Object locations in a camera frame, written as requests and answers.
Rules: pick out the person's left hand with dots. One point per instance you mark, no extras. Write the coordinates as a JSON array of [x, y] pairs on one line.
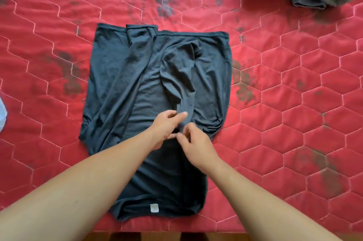
[[164, 126]]

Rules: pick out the red quilted mattress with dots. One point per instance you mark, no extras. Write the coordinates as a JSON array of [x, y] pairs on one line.
[[283, 93]]

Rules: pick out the person's right hand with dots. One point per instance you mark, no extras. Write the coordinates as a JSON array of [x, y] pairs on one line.
[[198, 148]]

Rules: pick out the person's left forearm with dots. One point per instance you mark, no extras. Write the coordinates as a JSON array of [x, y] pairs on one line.
[[71, 192]]

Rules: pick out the white button shirt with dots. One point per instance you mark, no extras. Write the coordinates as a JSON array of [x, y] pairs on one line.
[[2, 114]]

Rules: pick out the person's right forearm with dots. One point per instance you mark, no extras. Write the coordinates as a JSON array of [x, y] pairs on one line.
[[261, 209]]

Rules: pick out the black long-sleeve shirt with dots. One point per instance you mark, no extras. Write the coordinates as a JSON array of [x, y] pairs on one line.
[[119, 79]]

